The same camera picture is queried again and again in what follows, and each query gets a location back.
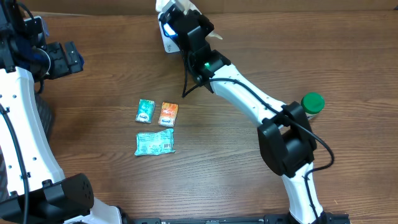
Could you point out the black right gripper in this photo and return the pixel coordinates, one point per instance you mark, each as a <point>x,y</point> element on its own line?
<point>205,27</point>

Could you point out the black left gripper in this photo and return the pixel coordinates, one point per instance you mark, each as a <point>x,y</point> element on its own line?
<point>64,66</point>

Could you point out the small orange box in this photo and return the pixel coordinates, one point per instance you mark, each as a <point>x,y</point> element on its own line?
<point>168,114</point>

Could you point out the small teal box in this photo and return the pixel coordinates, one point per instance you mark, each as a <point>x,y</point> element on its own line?
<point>145,111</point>

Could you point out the teal snack packet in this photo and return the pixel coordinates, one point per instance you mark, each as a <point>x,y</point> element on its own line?
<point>155,144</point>

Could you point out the green lid jar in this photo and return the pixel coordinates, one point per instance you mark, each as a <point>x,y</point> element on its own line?
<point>312,103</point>

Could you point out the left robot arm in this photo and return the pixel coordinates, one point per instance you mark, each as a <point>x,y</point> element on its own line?
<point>39,191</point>

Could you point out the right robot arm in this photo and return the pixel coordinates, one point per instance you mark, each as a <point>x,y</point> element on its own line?
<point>285,137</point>

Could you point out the white barcode scanner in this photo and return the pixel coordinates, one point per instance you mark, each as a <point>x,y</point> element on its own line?
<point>169,45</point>

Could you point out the brown cardboard backdrop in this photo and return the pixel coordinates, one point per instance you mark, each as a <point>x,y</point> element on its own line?
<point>142,7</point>

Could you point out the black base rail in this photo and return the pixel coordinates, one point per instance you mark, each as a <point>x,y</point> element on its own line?
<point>327,218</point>

